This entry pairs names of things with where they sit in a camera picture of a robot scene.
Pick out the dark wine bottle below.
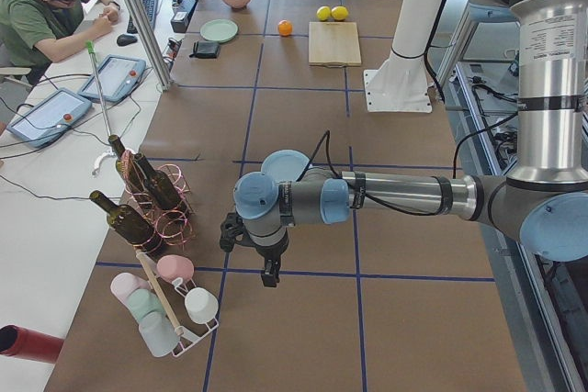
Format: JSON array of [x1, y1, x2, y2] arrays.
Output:
[[108, 134, 144, 194], [133, 152, 187, 214], [89, 190, 165, 257]]

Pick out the yellow lemon right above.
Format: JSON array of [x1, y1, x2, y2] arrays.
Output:
[[331, 6, 349, 21]]

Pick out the yellow lemon left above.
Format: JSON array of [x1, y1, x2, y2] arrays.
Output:
[[316, 6, 331, 21]]

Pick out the black keyboard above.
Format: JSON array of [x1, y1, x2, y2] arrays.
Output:
[[126, 0, 159, 35]]

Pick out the seated person green shirt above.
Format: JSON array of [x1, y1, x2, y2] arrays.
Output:
[[1, 0, 120, 84]]

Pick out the red cylinder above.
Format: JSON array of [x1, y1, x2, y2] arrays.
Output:
[[1, 325, 64, 364]]

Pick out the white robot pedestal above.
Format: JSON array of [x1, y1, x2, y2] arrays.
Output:
[[364, 0, 442, 113]]

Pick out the copper wire bottle rack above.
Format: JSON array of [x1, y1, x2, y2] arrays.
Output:
[[117, 150, 195, 252]]

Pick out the teach pendant near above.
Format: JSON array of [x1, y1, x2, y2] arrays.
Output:
[[7, 88, 92, 148]]

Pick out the orange fruit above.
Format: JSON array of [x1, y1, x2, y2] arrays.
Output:
[[277, 20, 293, 37]]

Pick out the white cup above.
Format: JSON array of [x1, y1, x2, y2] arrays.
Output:
[[185, 287, 219, 324]]

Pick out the teach pendant far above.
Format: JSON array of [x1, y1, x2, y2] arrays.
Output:
[[77, 53, 148, 105]]

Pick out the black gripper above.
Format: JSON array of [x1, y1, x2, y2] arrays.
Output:
[[252, 235, 288, 287]]

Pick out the teach pendant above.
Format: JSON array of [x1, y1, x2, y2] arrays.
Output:
[[7, 88, 92, 148], [77, 53, 148, 105]]

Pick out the yellow lemon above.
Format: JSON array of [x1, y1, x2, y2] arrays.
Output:
[[316, 6, 331, 21], [331, 6, 349, 21]]

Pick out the wooden cutting board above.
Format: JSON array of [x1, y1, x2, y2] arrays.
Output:
[[309, 21, 362, 66]]

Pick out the black computer mouse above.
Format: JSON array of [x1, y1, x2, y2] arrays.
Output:
[[116, 34, 138, 47]]

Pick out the dark folded cloth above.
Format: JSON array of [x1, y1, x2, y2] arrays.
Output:
[[189, 40, 221, 59]]

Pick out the pale blue cup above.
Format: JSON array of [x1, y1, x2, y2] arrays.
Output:
[[139, 311, 180, 357]]

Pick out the mint green cup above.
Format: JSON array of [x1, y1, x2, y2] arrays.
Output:
[[124, 288, 165, 322]]

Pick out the green plate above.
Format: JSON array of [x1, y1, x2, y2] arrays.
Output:
[[199, 18, 239, 43]]

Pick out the light pink cup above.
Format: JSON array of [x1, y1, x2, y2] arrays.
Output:
[[110, 273, 151, 306]]

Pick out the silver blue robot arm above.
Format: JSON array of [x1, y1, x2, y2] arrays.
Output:
[[220, 0, 587, 287]]

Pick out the reacher grabber stick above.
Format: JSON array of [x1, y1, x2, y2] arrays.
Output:
[[85, 40, 121, 177]]

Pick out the aluminium frame post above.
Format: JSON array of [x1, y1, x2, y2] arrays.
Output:
[[124, 0, 172, 91]]

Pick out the white cup rack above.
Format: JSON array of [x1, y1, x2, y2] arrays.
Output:
[[135, 252, 221, 358]]

